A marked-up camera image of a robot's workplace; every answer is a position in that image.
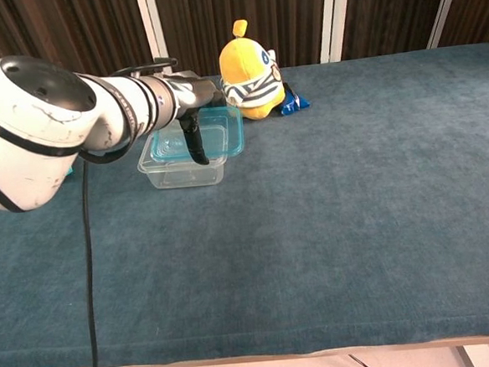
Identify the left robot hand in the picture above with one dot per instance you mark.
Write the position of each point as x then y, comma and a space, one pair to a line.
194, 92

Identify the blue plastic container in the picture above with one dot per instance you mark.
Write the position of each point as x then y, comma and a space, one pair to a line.
220, 130

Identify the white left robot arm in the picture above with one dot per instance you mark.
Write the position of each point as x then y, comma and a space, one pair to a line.
55, 121

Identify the clear plastic container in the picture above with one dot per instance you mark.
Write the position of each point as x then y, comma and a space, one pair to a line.
185, 177

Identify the yellow plush toy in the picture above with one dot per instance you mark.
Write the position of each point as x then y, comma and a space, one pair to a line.
245, 70

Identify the blue snack packet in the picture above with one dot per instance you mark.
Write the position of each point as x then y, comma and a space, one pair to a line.
295, 102

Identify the teal snack bag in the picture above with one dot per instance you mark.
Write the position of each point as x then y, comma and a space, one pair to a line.
71, 170

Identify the blue table cloth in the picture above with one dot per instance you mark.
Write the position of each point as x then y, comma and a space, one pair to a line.
315, 229

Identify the white partition post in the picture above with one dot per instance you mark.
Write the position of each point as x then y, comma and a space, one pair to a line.
151, 22
444, 10
333, 17

